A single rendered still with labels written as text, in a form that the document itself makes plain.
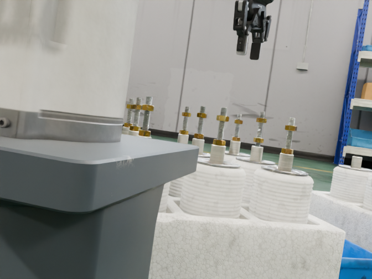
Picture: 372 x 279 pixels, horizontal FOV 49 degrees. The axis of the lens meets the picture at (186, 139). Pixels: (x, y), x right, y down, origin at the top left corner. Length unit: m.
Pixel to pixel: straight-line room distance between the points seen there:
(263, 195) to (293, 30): 5.24
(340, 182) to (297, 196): 0.37
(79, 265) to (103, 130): 0.06
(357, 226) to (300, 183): 0.29
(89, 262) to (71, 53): 0.08
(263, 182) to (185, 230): 0.16
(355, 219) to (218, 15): 5.24
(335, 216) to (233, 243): 0.42
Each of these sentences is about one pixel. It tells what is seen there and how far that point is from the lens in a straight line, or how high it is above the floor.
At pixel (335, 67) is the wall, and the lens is 5.76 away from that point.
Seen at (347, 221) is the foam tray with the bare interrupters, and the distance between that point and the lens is 0.95.
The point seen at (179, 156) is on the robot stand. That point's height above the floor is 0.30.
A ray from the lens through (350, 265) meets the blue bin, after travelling 0.77.
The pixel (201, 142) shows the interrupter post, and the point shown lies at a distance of 0.75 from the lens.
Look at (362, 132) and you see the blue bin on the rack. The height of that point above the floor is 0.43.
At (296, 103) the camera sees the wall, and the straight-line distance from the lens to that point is 5.69.
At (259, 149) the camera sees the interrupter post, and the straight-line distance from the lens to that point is 0.79.
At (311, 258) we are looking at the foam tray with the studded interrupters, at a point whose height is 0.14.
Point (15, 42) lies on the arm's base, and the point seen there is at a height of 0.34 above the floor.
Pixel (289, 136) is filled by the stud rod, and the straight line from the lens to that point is 0.69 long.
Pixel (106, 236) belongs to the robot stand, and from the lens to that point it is 0.17.
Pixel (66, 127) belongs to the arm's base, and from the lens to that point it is 0.18.
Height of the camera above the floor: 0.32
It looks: 3 degrees down
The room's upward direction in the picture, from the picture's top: 8 degrees clockwise
